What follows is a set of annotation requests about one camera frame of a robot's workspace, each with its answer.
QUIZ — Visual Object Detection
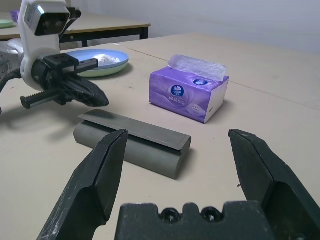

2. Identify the white tissue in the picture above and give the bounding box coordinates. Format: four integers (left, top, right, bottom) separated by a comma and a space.
92, 53, 121, 65

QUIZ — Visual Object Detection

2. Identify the pale blue plate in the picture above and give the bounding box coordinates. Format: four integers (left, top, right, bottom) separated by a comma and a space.
59, 48, 130, 72

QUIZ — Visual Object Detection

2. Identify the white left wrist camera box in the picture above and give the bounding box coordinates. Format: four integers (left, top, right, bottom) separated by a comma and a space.
16, 0, 71, 92

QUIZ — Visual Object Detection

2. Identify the side table black frame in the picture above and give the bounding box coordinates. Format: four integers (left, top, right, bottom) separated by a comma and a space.
0, 11, 152, 50

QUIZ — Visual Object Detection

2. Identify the pale green plate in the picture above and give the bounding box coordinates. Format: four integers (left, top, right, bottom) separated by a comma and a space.
77, 59, 131, 78

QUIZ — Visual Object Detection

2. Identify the purple tissue pack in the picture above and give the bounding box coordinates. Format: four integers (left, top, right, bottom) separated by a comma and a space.
149, 54, 230, 124

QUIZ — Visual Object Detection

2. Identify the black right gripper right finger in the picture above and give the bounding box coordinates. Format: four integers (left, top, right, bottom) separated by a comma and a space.
228, 128, 320, 240

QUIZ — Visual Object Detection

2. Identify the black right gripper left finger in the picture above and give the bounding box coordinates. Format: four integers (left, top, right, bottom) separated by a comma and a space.
36, 128, 130, 240

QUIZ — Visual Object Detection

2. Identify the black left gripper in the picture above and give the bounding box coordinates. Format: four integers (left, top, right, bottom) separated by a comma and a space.
19, 53, 110, 110

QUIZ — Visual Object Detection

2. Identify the grey glasses case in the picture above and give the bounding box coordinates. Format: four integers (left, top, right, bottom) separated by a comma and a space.
72, 108, 192, 180

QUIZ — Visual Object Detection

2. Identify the small purple object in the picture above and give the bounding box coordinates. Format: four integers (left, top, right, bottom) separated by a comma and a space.
9, 9, 21, 23

